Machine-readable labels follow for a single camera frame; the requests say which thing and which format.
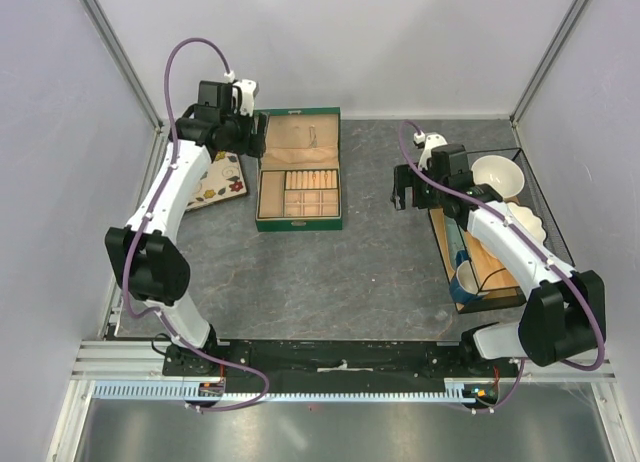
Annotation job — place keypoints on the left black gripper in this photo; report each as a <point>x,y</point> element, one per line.
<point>252,144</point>

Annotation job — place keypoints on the grey cable duct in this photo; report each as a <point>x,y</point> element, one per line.
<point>199,392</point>

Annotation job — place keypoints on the yellow ceramic bowl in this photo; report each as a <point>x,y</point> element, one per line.
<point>501,173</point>

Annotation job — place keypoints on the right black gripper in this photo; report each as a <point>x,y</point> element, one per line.
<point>404,176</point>

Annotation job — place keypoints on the floral square ceramic plate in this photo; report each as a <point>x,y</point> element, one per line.
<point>223,180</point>

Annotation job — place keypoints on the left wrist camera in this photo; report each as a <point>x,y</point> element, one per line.
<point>244,92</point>

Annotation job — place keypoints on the white scalloped plate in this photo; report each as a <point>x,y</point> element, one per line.
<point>531,222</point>

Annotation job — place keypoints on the green jewelry tray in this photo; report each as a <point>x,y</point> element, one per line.
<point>296,194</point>

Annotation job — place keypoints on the green jewelry box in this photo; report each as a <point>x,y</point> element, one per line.
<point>299,139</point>

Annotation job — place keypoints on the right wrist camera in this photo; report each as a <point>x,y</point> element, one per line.
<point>427,142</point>

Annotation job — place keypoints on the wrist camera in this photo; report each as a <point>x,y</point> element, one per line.
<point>427,142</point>
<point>244,92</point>

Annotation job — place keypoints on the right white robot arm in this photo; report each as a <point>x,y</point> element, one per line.
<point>564,319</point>

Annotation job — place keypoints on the black wire shelf rack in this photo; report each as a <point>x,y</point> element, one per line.
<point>490,273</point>

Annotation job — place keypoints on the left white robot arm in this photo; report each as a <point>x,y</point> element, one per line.
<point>151,272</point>

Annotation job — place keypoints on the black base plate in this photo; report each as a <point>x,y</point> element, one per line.
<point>346,366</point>

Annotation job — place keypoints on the blue mug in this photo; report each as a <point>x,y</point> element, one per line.
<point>463,287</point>

